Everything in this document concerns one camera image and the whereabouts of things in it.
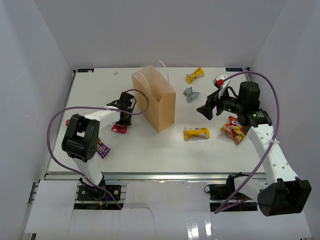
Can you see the yellow snack bar wrapper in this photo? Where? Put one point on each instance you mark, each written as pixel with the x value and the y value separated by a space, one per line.
pixel 201 132

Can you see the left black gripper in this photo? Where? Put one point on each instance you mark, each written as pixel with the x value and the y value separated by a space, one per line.
pixel 126 122

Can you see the purple M&M's packet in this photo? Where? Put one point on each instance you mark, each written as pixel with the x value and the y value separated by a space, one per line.
pixel 102 149

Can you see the brown paper bag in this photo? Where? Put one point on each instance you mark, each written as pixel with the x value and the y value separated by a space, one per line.
pixel 156 97

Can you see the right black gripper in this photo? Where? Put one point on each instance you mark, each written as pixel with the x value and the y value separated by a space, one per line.
pixel 207 109

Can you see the aluminium front rail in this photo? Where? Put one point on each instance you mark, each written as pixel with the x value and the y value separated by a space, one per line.
pixel 142 176

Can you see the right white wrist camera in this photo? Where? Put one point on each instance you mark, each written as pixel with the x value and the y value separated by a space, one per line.
pixel 221 83

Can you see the pink candy packet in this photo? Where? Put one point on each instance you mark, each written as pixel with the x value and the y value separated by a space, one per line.
pixel 120 129

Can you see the orange fruit candy bag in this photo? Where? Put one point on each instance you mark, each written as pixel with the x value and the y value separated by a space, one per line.
pixel 234 130

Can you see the silver crumpled wrapper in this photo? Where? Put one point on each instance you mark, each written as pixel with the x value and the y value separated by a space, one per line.
pixel 190 94

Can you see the small yellow candy wrapper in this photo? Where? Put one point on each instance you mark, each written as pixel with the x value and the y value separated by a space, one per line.
pixel 198 73

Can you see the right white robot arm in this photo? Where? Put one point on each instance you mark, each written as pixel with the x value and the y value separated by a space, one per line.
pixel 284 193

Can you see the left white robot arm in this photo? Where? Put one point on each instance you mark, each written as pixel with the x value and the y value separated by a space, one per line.
pixel 80 140

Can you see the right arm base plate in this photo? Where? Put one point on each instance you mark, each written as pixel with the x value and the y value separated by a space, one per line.
pixel 220 192

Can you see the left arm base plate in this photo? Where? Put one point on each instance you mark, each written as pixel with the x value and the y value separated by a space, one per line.
pixel 90 200

